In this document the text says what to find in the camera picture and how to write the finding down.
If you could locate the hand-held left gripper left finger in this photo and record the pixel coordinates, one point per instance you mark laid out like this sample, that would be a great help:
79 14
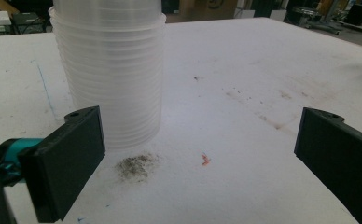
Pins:
61 161

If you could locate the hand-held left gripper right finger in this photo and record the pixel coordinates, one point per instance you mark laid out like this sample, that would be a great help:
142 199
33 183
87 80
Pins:
341 155

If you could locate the stack of clear plastic cups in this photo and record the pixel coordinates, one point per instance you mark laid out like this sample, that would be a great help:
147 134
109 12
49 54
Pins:
110 71

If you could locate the metal stand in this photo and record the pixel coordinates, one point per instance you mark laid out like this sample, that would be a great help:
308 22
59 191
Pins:
322 21

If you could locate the black case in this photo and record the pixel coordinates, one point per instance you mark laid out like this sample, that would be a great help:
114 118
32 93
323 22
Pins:
25 19

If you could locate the white board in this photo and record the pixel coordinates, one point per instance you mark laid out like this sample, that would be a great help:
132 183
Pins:
278 14

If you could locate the white box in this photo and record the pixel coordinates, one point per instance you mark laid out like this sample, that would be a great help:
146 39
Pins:
0 18

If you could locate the cardboard box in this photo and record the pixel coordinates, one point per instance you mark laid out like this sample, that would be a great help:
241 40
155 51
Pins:
207 7

